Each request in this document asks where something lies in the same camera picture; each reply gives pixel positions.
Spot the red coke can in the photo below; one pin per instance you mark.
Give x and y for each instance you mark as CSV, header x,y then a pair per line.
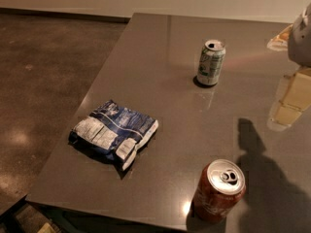
x,y
220,187

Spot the yellow object under table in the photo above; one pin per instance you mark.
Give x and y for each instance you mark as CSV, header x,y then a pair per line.
x,y
46,228

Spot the blue white chip bag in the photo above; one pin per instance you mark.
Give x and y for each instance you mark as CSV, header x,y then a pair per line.
x,y
115,132

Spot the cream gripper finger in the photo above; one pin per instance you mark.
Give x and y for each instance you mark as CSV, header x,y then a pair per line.
x,y
280,41
293,97

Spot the green white 7up can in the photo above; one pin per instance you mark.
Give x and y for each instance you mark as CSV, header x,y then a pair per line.
x,y
211,62

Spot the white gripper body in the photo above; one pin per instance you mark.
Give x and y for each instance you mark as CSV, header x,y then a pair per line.
x,y
301,41

